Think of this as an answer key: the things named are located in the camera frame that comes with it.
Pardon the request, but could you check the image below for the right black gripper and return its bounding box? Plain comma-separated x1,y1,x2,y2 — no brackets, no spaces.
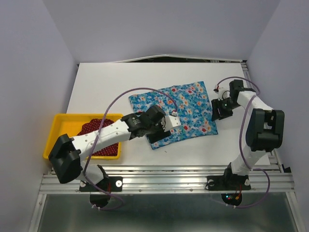
210,97,240,121

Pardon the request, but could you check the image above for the blue floral skirt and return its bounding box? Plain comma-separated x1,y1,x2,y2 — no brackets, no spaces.
128,81,218,150

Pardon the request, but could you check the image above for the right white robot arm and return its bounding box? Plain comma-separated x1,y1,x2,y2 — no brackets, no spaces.
206,76,285,191

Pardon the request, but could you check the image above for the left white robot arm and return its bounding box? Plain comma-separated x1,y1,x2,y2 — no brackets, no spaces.
48,105,181,190

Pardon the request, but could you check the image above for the red polka dot skirt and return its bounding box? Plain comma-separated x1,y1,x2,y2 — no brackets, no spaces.
77,118,119,160

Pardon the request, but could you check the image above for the yellow plastic tray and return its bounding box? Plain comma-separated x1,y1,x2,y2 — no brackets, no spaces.
43,114,121,160

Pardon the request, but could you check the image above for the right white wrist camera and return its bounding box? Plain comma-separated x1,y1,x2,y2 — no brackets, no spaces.
213,85,230,101

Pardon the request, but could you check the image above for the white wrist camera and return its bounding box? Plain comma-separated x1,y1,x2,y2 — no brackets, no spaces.
213,85,230,101
163,115,181,131

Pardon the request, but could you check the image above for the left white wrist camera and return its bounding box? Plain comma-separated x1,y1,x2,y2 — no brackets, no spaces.
163,115,181,131

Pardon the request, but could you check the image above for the aluminium frame rail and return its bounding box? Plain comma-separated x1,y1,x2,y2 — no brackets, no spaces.
38,165,296,195

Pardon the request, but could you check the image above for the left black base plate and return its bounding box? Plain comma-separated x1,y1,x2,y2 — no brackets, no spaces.
79,175,124,208

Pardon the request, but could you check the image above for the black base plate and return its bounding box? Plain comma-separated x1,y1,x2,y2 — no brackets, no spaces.
79,175,124,208
205,174,251,206

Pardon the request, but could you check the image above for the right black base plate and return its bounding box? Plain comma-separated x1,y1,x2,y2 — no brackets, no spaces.
205,174,251,206

